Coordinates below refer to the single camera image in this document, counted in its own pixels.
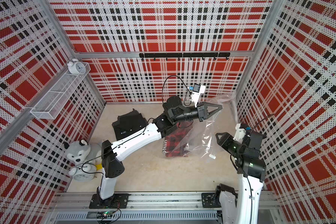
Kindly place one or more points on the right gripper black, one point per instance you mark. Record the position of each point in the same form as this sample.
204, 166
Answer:
225, 140

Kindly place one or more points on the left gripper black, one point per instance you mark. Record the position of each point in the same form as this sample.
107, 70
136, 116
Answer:
201, 111

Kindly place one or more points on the clear plastic vacuum bag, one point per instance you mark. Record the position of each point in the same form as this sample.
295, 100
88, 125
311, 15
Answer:
201, 139

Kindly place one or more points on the red black plaid shirt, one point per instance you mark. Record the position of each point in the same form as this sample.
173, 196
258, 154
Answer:
174, 144

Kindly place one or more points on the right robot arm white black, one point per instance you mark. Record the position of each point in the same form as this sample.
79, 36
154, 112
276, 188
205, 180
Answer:
242, 207

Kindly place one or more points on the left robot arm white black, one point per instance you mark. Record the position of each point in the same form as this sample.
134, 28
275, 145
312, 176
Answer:
114, 153

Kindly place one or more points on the yellow small block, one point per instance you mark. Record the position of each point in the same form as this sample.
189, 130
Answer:
99, 166

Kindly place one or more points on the white alarm clock on floor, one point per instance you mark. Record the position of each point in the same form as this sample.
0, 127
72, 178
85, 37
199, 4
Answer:
83, 173

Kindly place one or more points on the grey husky plush toy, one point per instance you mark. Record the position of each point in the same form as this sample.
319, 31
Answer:
81, 151

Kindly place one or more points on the white alarm clock on shelf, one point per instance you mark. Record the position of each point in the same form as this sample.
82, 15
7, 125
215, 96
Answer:
76, 67

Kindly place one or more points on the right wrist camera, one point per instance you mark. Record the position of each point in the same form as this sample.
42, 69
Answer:
241, 131

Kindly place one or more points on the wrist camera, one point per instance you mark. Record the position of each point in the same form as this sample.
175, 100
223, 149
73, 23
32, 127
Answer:
241, 131
195, 92

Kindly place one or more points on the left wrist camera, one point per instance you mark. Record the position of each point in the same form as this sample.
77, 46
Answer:
195, 92

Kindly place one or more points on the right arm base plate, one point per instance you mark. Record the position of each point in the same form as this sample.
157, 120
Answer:
210, 200

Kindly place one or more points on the black hook rail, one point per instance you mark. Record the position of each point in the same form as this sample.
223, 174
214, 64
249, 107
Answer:
185, 55

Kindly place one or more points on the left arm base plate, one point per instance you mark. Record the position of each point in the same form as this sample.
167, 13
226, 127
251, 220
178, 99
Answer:
117, 200

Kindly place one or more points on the electronics board with cables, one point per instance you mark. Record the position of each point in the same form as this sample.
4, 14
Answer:
104, 217

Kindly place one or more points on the white wire mesh shelf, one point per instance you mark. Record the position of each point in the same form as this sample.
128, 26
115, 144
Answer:
52, 103

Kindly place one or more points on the aluminium mounting rail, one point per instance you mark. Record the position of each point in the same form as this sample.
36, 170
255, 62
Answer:
137, 201

